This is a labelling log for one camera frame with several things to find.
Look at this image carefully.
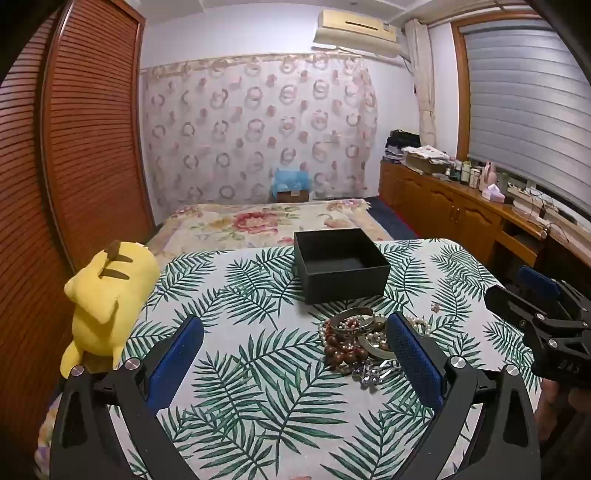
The blue plastic bag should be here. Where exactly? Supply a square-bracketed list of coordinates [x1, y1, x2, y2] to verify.
[271, 168, 313, 195]

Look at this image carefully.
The wooden cabinet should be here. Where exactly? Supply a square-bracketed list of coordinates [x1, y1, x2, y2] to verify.
[379, 158, 591, 289]

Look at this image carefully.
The beige tied curtain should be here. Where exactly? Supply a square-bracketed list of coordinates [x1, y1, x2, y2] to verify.
[406, 18, 438, 149]

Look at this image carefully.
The black box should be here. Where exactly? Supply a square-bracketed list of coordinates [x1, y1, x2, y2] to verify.
[294, 228, 392, 304]

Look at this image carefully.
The floral bed blanket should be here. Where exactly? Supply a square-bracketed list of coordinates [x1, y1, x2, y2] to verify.
[148, 198, 394, 260]

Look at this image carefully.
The beige air conditioner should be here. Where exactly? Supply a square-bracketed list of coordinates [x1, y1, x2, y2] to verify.
[313, 8, 400, 57]

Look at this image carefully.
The brown louvered wardrobe door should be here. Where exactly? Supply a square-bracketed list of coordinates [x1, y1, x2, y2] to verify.
[41, 0, 156, 273]
[0, 9, 77, 462]

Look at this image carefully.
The stack of white books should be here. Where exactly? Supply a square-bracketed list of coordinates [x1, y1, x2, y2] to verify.
[509, 184, 546, 216]

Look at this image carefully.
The yellow plush toy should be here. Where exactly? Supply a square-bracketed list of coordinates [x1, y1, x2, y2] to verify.
[61, 240, 161, 377]

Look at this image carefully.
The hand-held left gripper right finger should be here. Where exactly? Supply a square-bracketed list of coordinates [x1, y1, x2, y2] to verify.
[385, 311, 542, 480]

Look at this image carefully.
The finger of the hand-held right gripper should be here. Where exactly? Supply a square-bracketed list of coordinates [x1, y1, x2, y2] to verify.
[484, 286, 578, 344]
[517, 265, 591, 324]

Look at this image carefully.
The dark blue rug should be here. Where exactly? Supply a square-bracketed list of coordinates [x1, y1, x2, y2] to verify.
[364, 196, 419, 241]

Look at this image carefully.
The grey window blind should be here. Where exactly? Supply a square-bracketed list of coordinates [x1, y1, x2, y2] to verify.
[462, 21, 591, 217]

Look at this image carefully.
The stack of dark clothes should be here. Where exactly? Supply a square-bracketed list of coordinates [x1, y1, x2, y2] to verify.
[385, 130, 421, 162]

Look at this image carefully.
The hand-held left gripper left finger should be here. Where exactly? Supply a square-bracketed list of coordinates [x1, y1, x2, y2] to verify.
[48, 316, 205, 480]

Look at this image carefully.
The crystal brooch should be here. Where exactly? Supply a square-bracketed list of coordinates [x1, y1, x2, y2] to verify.
[351, 359, 399, 383]

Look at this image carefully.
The circle print sheer curtain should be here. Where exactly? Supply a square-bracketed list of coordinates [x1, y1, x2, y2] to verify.
[139, 52, 380, 214]

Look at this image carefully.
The person's right hand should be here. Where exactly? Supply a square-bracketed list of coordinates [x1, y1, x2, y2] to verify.
[540, 379, 570, 446]

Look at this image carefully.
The silver bangle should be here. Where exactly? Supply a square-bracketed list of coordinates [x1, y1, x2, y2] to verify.
[329, 306, 376, 332]

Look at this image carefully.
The wooden window frame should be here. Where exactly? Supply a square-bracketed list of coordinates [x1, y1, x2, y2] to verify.
[451, 21, 472, 163]

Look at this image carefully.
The leaf print tablecloth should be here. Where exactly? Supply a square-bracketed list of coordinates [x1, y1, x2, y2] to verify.
[124, 237, 543, 480]

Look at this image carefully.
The white patterned cloth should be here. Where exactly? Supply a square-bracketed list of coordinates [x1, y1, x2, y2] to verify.
[402, 145, 456, 175]

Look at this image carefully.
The wide grey metal bangle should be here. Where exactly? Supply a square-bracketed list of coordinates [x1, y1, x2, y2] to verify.
[358, 316, 399, 361]

